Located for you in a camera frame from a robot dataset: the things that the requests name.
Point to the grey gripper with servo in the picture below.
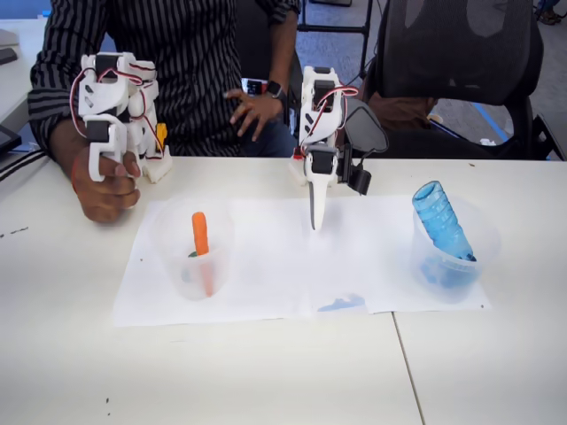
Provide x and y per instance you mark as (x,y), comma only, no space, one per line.
(317,182)

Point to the orange carrot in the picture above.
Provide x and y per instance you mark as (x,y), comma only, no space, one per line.
(200,234)

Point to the white leader arm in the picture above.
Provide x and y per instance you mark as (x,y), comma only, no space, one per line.
(104,93)

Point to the person left forearm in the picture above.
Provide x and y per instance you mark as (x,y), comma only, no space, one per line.
(281,53)

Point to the person right forearm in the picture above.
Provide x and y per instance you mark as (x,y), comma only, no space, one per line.
(64,141)

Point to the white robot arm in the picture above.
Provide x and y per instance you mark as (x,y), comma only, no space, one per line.
(328,119)

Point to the blue plastic bottle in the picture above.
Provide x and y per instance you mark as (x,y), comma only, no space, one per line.
(438,217)

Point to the person left hand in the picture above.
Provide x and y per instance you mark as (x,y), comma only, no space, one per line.
(254,110)

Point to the person right hand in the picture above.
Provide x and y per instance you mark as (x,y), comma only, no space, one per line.
(106,199)

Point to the white paper sheet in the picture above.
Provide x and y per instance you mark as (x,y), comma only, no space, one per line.
(266,265)
(376,248)

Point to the clear plastic container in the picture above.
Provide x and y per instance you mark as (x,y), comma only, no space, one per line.
(221,265)
(485,248)

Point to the black smartwatch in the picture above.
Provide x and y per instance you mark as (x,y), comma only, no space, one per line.
(275,88)

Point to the person in brown shirt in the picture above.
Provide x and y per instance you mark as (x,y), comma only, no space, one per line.
(398,110)

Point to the smartphone with lit screen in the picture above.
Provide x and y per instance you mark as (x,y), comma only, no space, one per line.
(253,86)

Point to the black stand bar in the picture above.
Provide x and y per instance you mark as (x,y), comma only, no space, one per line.
(332,28)

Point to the white crumpled object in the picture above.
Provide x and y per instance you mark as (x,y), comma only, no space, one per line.
(487,141)

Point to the person in striped shirt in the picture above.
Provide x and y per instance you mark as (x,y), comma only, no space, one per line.
(186,53)

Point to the black mesh office chair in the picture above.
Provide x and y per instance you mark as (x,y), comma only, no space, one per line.
(460,53)

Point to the dark tablet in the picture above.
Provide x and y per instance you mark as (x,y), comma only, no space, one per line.
(6,139)

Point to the black phone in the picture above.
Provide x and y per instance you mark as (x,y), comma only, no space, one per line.
(5,56)

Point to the white flat device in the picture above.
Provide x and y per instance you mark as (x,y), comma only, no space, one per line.
(6,37)

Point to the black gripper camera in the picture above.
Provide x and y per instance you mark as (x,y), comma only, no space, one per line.
(359,179)

